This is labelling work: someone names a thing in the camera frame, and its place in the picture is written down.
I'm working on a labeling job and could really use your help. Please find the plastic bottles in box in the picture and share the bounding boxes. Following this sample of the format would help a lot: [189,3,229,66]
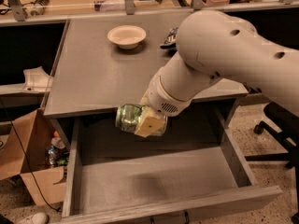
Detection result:
[47,132,69,168]

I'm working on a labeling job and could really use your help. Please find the brown cardboard box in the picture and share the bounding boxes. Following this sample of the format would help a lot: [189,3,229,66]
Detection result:
[0,109,66,206]

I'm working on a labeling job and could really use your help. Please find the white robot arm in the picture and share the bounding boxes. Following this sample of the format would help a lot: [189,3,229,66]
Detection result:
[135,10,299,137]

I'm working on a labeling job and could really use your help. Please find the black office chair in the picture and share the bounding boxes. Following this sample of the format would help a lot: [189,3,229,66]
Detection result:
[246,102,299,224]

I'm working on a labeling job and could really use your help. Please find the blue chip bag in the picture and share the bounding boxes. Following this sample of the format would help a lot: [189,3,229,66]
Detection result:
[160,27,178,49]

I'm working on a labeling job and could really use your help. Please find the crushed green can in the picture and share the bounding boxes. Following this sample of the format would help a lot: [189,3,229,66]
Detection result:
[114,103,168,137]

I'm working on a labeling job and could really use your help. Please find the grey open top drawer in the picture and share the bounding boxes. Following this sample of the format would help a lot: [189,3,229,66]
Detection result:
[62,104,281,224]

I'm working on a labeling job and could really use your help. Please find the white sneaker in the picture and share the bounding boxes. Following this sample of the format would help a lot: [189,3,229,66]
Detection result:
[17,212,49,224]

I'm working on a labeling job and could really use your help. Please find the grey metal shelf bracket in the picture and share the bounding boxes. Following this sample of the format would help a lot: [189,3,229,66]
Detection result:
[8,0,27,21]

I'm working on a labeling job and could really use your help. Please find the black floor cable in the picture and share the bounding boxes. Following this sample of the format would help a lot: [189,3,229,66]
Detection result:
[0,100,63,213]

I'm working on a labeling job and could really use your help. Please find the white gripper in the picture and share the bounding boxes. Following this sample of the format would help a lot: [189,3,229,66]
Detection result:
[135,68,191,137]

